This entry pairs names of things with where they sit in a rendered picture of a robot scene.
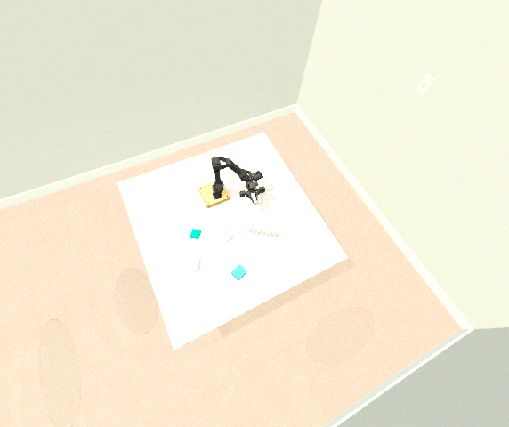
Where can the green block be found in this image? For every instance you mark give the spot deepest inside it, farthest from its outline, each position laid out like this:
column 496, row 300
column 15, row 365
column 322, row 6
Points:
column 195, row 234

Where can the light blue rectangular block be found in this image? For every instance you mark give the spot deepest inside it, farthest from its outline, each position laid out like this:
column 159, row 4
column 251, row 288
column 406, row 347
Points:
column 238, row 272

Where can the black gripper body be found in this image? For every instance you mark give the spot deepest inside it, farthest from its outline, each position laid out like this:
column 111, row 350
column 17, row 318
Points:
column 252, row 190

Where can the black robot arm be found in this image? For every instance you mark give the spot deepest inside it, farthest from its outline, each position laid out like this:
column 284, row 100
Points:
column 242, row 174

